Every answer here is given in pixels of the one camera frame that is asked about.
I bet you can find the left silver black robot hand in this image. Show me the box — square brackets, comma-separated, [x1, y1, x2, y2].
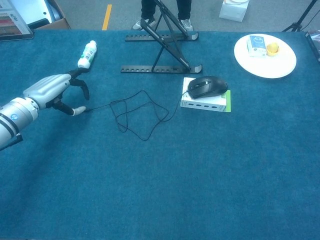
[22, 66, 91, 117]

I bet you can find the black mouse cable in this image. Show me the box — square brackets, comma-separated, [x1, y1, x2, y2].
[84, 90, 191, 142]

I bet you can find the black computer mouse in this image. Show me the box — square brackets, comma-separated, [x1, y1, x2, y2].
[187, 75, 229, 100]

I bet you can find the white plastic bottle green label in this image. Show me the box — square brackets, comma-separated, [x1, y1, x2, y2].
[77, 40, 98, 69]

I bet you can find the brown cardboard box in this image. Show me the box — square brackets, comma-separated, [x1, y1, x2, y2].
[26, 0, 72, 31]

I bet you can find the cardboard box with papers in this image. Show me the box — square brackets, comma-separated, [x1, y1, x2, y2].
[0, 0, 35, 42]

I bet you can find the white glossy panel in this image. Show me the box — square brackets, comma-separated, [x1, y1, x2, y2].
[9, 0, 51, 25]

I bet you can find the yellow floor tape strip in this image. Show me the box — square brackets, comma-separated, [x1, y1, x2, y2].
[101, 4, 113, 31]

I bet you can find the person in black trousers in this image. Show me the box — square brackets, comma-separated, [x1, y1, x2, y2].
[131, 0, 195, 32]

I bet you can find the black folding laptop stand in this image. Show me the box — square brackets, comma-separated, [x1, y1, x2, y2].
[120, 0, 203, 75]

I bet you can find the white green cardboard box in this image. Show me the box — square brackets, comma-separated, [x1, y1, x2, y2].
[180, 76, 232, 113]

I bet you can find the teal felt table cloth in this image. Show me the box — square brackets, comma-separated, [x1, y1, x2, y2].
[0, 29, 320, 240]

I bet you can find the white box on floor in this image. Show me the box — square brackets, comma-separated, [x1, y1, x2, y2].
[218, 0, 250, 23]

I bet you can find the small tissue pack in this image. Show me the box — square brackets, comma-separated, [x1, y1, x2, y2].
[246, 35, 268, 58]

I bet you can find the white round plate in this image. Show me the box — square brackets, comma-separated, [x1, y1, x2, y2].
[233, 33, 298, 80]

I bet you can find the small yellow ball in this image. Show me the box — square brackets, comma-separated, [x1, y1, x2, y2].
[265, 42, 280, 57]

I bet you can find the black tripod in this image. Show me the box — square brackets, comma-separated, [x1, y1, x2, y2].
[281, 0, 320, 33]

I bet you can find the dark flat box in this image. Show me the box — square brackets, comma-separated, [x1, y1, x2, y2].
[305, 31, 320, 63]

